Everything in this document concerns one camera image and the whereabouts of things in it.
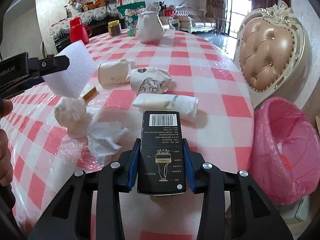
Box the black piano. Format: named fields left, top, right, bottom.
left=54, top=15, right=126, bottom=53

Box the ornate pink sofa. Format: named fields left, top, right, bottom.
left=172, top=1, right=217, bottom=34

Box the white floral teapot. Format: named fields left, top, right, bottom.
left=136, top=4, right=166, bottom=44

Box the brown jar yellow lid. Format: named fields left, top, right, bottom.
left=108, top=20, right=122, bottom=37

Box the small yellow box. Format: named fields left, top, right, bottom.
left=80, top=85, right=97, bottom=101

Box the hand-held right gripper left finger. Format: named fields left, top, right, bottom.
left=27, top=138, right=142, bottom=240

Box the person's left hand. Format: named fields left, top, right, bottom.
left=0, top=99, right=14, bottom=187

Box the paper cup black ornament print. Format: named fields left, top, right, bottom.
left=130, top=67, right=172, bottom=94

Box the white crumpled tissue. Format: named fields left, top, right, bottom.
left=87, top=120, right=131, bottom=168

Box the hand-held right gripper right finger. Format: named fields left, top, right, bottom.
left=182, top=138, right=294, bottom=240

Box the red yellow gift basket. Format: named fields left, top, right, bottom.
left=82, top=0, right=97, bottom=12

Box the red thermos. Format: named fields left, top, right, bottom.
left=69, top=17, right=94, bottom=45

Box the cream crumpled tissue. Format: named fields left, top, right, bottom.
left=54, top=97, right=88, bottom=139

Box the vase of pink flowers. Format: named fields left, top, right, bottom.
left=69, top=0, right=87, bottom=12

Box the brown patterned curtain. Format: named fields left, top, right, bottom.
left=206, top=0, right=226, bottom=18
left=252, top=0, right=278, bottom=13

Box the floral lace piano cloth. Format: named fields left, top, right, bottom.
left=49, top=3, right=120, bottom=43

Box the white plastic box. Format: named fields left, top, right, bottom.
left=282, top=195, right=311, bottom=225

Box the pink lined trash bin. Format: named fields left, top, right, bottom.
left=250, top=96, right=320, bottom=206

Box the green snack bag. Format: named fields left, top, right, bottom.
left=117, top=1, right=147, bottom=37

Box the white foam block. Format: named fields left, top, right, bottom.
left=44, top=41, right=97, bottom=99

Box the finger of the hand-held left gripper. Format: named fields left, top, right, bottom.
left=0, top=74, right=46, bottom=100
left=27, top=55, right=71, bottom=77

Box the balcony glass door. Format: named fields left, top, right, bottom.
left=224, top=0, right=253, bottom=38

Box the paper cup gold print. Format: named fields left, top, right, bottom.
left=97, top=58, right=137, bottom=86

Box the black printed box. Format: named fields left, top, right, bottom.
left=136, top=110, right=187, bottom=196

